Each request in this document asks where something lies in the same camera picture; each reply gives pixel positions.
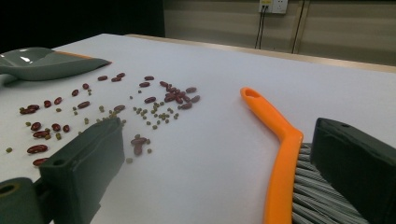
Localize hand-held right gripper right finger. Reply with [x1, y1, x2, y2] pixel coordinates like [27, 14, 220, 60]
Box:
[309, 117, 396, 224]

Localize orange hand brush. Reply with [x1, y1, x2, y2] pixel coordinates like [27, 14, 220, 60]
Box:
[239, 86, 373, 224]

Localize wooden table with white top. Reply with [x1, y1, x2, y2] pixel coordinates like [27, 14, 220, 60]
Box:
[0, 33, 396, 224]

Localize green mung beans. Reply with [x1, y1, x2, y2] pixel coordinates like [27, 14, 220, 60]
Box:
[5, 88, 181, 165]

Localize grey dustpan with orange lip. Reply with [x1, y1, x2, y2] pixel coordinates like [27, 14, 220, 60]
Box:
[0, 46, 113, 87]

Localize black wall cable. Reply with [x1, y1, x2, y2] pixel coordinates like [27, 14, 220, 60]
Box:
[254, 6, 263, 49]
[259, 6, 268, 50]

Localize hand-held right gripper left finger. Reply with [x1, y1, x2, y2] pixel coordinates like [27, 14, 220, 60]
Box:
[38, 117, 126, 224]

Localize red kidney beans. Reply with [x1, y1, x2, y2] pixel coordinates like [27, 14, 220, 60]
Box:
[19, 72, 202, 167]

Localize white wall socket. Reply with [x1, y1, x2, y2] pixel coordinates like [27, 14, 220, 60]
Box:
[258, 0, 289, 15]

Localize black curtain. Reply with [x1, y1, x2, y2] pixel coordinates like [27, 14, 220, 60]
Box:
[0, 0, 166, 54]

